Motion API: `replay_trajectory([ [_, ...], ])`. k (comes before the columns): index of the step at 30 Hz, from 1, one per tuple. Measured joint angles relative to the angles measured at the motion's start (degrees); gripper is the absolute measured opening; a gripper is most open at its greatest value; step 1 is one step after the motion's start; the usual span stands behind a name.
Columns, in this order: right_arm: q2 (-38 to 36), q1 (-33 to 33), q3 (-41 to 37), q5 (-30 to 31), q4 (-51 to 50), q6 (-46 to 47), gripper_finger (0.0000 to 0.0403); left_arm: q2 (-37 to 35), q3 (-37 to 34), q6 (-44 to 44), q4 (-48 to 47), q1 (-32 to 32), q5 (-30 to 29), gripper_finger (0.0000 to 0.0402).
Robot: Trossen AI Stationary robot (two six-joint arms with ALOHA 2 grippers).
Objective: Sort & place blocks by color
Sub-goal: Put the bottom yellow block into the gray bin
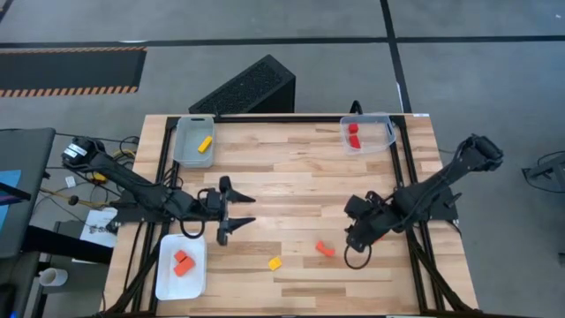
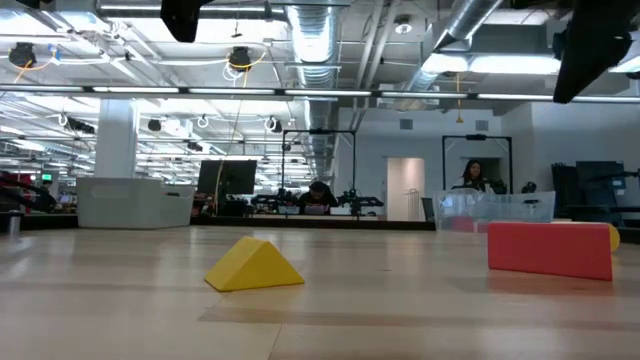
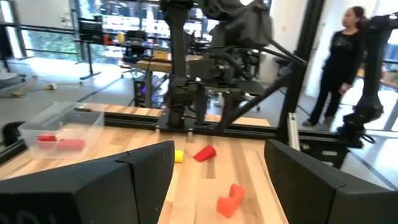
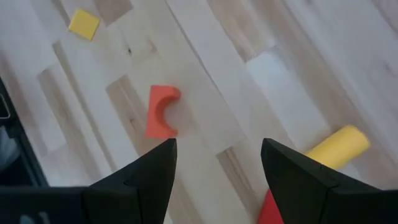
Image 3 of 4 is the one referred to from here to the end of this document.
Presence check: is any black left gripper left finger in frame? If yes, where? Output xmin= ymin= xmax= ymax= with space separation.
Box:
xmin=0 ymin=140 xmax=176 ymax=224

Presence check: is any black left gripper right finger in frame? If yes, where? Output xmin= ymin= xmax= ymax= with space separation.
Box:
xmin=264 ymin=138 xmax=398 ymax=224

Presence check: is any red rectangular block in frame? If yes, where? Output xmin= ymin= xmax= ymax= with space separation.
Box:
xmin=56 ymin=138 xmax=86 ymax=153

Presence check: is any red arch block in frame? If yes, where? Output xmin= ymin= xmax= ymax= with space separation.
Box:
xmin=216 ymin=183 xmax=246 ymax=219

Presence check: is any dark red block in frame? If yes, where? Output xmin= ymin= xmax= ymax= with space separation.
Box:
xmin=36 ymin=134 xmax=58 ymax=150

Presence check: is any clear plastic bin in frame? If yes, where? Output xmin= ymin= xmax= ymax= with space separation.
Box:
xmin=17 ymin=101 xmax=106 ymax=160

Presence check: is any yellow box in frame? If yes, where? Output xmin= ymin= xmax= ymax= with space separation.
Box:
xmin=152 ymin=49 xmax=170 ymax=62

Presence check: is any wooden background table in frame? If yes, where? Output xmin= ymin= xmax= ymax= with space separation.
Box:
xmin=136 ymin=53 xmax=203 ymax=108

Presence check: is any person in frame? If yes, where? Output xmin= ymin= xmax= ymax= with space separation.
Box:
xmin=302 ymin=5 xmax=368 ymax=128

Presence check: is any red wedge block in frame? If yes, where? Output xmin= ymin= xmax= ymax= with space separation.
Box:
xmin=192 ymin=144 xmax=218 ymax=163

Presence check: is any black computer tower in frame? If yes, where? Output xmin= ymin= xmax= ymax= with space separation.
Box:
xmin=133 ymin=78 xmax=147 ymax=108

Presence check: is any black frame post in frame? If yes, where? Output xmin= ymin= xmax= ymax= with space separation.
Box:
xmin=275 ymin=0 xmax=326 ymax=144

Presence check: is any white metal bracket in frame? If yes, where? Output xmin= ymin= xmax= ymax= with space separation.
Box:
xmin=287 ymin=112 xmax=301 ymax=151

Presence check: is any black table frame rail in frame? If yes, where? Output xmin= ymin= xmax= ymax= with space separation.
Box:
xmin=0 ymin=137 xmax=28 ymax=166
xmin=103 ymin=111 xmax=364 ymax=149

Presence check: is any black diagonal frame brace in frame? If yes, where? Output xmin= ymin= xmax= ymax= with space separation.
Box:
xmin=214 ymin=73 xmax=295 ymax=133

